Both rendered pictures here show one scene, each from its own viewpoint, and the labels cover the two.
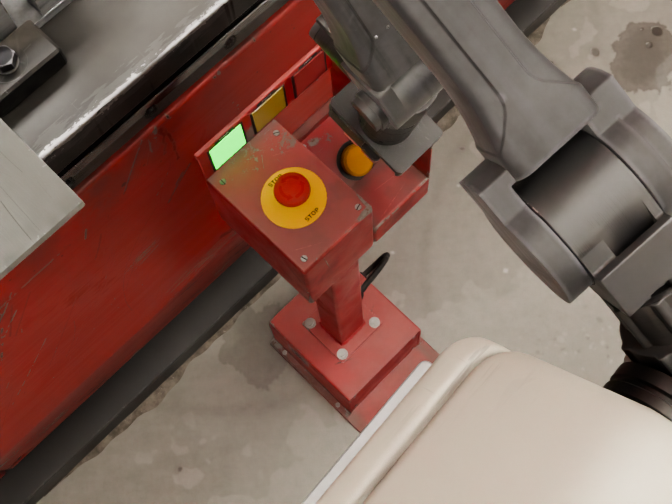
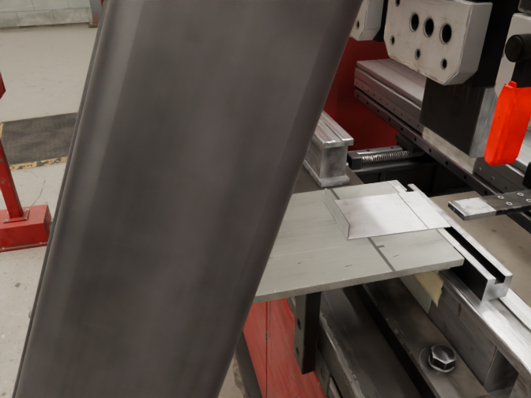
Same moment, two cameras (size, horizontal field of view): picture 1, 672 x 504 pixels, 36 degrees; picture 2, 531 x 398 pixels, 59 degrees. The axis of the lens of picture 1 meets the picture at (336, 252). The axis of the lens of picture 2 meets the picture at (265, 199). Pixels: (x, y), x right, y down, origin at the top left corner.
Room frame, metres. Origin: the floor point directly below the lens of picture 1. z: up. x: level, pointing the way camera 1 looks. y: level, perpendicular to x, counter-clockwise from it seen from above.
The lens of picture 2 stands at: (0.53, -0.09, 1.32)
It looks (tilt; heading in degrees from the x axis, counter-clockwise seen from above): 31 degrees down; 113
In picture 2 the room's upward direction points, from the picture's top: straight up
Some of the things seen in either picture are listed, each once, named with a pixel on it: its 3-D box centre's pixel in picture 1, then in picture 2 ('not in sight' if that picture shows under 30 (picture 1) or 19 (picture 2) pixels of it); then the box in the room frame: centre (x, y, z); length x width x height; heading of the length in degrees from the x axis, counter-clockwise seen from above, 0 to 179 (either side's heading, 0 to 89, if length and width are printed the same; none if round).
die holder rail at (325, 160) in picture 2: not in sight; (295, 116); (0.20, 0.89, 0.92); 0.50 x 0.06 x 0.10; 127
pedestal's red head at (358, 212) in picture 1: (319, 174); not in sight; (0.47, 0.01, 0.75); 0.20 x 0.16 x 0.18; 127
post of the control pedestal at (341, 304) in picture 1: (334, 274); not in sight; (0.47, 0.01, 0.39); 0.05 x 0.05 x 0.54; 37
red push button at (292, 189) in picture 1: (292, 193); not in sight; (0.44, 0.04, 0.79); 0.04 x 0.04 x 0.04
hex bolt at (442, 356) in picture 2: (3, 59); (442, 357); (0.58, 0.31, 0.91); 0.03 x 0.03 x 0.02
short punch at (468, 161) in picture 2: not in sight; (453, 116); (0.54, 0.45, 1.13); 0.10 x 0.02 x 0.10; 127
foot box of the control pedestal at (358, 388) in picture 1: (356, 344); not in sight; (0.45, -0.01, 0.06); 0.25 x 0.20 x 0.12; 37
